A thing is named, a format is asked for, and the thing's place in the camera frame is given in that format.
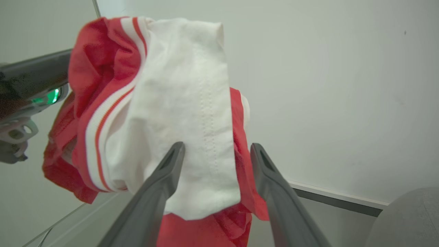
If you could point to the white and black baseboard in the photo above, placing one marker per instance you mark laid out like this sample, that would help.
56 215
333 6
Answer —
336 197

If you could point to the red jersey with white trim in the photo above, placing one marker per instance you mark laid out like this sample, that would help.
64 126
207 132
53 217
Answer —
178 85

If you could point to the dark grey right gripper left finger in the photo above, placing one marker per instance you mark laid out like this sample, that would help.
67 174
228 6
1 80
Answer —
151 206

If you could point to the grey fabric sofa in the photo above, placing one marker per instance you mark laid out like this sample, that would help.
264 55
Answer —
411 223

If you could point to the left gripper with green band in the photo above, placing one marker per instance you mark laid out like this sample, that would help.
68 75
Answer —
31 79

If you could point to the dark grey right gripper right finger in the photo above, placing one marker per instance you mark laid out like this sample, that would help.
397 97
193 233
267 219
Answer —
284 212

